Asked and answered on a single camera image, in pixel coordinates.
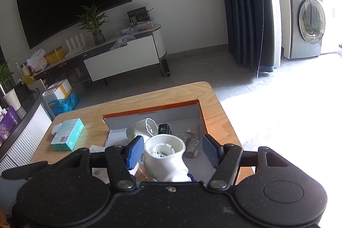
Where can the silver washing machine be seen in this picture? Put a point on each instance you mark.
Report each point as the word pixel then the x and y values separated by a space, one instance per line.
pixel 299 30

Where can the small white carton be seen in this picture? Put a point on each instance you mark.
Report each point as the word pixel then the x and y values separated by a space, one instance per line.
pixel 96 149

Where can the orange-edged cardboard box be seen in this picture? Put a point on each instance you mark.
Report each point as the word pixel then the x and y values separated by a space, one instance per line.
pixel 173 115

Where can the yellow box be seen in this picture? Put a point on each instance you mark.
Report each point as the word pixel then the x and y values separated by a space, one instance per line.
pixel 55 56

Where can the small white charger cube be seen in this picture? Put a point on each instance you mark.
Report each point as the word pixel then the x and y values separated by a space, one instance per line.
pixel 55 128

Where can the black and green box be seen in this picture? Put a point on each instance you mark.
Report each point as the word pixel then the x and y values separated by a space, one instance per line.
pixel 137 15

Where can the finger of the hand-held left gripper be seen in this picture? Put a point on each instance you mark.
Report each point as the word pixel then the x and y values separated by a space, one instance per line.
pixel 24 169

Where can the clear glass bottle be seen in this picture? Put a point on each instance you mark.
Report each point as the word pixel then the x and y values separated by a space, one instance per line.
pixel 191 142

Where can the white router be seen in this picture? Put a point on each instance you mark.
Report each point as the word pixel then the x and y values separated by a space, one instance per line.
pixel 76 50

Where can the black rolled mat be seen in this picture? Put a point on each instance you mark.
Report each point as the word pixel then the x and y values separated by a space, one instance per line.
pixel 165 67

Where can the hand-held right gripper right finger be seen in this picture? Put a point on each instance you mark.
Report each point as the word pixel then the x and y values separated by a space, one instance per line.
pixel 211 153

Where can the white plastic bag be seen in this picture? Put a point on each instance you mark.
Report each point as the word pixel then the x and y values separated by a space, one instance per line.
pixel 37 61

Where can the teal carton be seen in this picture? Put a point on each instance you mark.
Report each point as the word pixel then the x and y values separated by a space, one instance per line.
pixel 68 134

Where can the cardboard boxes with yellow tape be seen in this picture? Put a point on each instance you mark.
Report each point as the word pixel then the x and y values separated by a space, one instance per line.
pixel 61 89

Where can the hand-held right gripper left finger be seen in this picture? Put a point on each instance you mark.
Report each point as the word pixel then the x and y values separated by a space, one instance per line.
pixel 135 150

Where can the clear plastic organizer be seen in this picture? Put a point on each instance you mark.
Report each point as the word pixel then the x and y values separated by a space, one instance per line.
pixel 141 27

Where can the black television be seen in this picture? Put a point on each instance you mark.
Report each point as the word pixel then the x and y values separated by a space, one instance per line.
pixel 72 3

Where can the bamboo plant in glass vase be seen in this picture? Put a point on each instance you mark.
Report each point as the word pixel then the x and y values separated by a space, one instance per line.
pixel 97 37

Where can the white and black TV cabinet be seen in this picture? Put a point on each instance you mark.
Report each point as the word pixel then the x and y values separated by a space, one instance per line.
pixel 120 59

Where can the purple box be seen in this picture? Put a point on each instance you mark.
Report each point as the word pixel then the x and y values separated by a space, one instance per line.
pixel 8 123

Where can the small black device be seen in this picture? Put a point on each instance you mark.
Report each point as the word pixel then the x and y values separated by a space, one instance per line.
pixel 163 128

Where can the grey plastic bag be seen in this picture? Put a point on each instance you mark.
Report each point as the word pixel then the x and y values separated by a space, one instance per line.
pixel 123 41

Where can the plant in white pot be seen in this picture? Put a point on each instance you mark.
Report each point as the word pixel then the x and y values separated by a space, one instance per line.
pixel 12 99

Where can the white plug-in device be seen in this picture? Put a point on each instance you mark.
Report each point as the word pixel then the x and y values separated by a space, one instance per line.
pixel 165 161
pixel 137 127

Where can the blue plastic bag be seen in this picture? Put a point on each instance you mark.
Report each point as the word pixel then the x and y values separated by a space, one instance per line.
pixel 64 106

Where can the dark blue curtain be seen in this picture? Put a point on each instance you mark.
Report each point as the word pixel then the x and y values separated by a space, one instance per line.
pixel 240 3

